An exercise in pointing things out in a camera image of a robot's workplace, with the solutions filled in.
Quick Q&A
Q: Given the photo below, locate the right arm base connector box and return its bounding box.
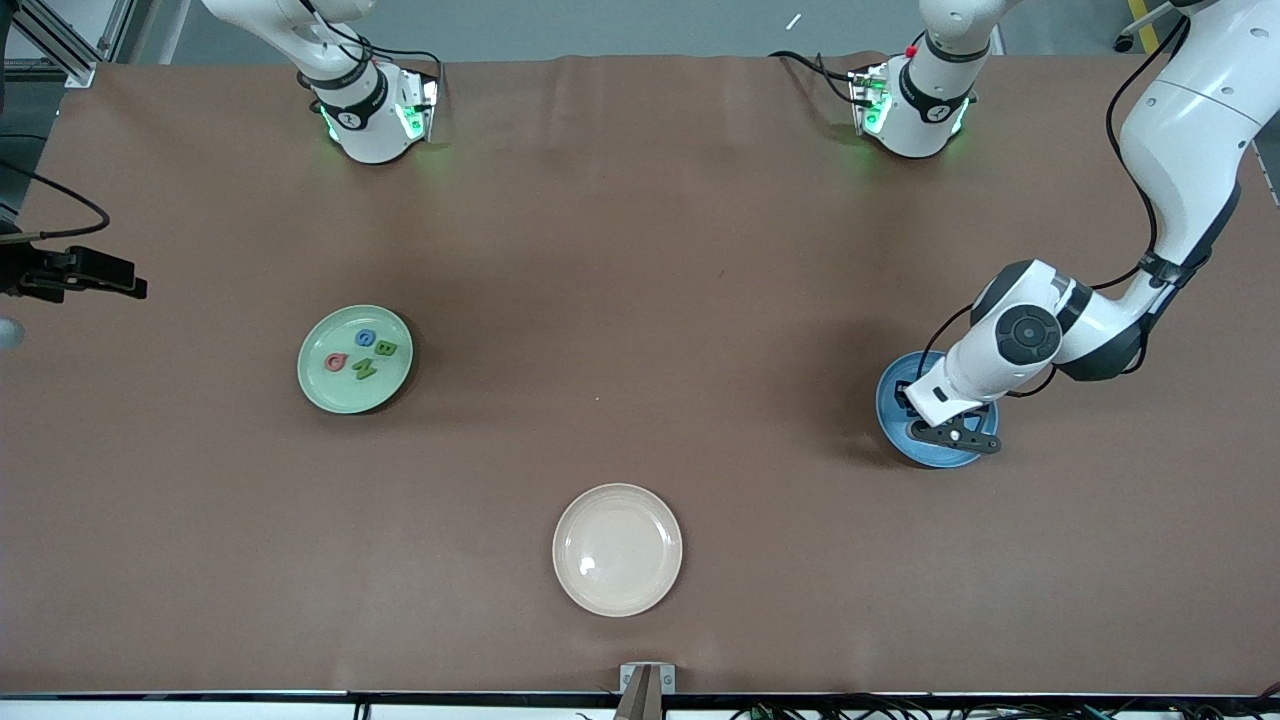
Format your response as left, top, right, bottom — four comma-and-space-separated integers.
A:
398, 68, 442, 143

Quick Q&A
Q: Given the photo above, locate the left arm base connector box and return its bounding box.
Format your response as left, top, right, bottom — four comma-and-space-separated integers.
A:
850, 62, 893, 138

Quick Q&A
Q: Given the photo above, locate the blue plate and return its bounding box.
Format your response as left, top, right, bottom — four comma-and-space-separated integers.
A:
875, 350, 1001, 469

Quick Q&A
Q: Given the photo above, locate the light green plate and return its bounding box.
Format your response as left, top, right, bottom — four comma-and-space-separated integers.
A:
296, 304, 415, 416

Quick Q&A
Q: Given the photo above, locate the brown table cover sheet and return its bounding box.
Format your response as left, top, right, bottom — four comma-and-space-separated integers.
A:
0, 52, 1280, 696

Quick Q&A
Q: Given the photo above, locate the beige plate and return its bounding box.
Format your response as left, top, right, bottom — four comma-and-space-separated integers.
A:
552, 483, 684, 618

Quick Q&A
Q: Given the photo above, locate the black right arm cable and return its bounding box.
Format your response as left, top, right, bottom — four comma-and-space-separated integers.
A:
0, 158, 111, 243

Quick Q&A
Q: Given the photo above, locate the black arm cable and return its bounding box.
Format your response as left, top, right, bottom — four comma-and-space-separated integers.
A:
918, 15, 1193, 399
0, 158, 111, 243

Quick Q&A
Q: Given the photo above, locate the aluminium frame profile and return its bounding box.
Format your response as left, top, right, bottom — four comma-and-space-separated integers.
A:
0, 0, 98, 89
97, 0, 138, 63

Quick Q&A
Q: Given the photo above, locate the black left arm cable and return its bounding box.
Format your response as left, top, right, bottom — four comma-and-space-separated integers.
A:
918, 15, 1193, 399

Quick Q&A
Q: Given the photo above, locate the black left base cable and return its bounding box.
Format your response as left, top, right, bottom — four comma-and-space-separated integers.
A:
768, 50, 863, 106

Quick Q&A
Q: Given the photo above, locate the black base cable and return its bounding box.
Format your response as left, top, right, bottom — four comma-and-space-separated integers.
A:
340, 38, 447, 85
768, 50, 863, 106

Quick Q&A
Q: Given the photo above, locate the black right base cable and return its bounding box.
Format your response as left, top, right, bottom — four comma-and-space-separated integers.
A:
340, 38, 447, 85

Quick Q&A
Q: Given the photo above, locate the grey metal camera bracket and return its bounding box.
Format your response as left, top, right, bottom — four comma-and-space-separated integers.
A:
612, 662, 678, 720

